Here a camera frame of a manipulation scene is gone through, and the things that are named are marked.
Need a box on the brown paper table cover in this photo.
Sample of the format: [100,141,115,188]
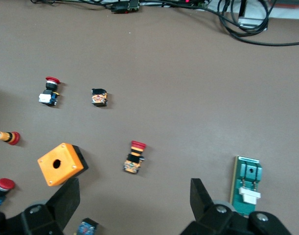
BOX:
[0,0,299,235]

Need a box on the thin tangled black cable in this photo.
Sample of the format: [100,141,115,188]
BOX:
[29,0,115,10]

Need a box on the red yellow emergency stop head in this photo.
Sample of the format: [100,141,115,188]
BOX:
[0,131,21,146]

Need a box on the red emergency stop orange block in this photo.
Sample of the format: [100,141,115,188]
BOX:
[122,140,147,175]

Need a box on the orange contact block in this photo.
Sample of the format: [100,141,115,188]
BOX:
[91,88,109,107]

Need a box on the orange button enclosure box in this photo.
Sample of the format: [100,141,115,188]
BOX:
[37,142,89,188]

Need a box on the red plastic object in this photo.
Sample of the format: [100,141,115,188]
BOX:
[268,0,299,10]

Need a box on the small green circuit device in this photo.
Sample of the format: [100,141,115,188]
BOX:
[111,0,141,14]

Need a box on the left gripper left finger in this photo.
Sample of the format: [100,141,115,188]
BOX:
[0,178,81,235]

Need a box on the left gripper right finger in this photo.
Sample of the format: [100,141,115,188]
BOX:
[180,178,293,235]

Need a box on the white adapter box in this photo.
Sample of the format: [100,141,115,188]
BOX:
[237,16,269,32]

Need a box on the thick black cable loop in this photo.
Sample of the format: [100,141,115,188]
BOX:
[217,0,299,47]

